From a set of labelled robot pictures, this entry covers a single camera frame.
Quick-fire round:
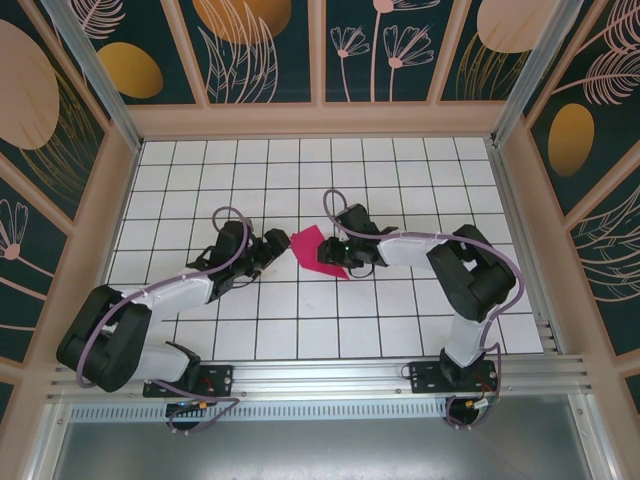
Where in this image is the aluminium frame post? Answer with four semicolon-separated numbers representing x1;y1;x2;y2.
489;0;586;149
39;0;144;154

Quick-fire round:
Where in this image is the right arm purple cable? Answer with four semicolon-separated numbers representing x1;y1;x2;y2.
323;188;525;432

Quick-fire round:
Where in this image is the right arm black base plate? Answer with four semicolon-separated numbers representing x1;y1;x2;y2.
408;360;500;396

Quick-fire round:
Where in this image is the slotted grey cable duct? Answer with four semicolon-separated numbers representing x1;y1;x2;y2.
69;402;451;422

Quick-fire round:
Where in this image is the aluminium side rail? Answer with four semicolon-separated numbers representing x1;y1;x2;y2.
487;139;569;354

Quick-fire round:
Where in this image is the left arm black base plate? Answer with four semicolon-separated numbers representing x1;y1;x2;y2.
143;363;235;399

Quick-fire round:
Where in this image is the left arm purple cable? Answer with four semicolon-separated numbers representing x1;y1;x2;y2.
73;206;257;437

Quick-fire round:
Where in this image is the pink square paper sheet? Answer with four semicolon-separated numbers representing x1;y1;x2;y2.
289;225;351;280

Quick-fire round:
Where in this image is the aluminium mounting rail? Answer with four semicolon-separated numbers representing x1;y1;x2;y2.
47;353;599;401

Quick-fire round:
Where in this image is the grey metal sheet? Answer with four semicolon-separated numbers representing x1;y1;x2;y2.
47;394;619;480

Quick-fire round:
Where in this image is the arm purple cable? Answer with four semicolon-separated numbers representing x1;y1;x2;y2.
73;206;257;437
323;188;525;432

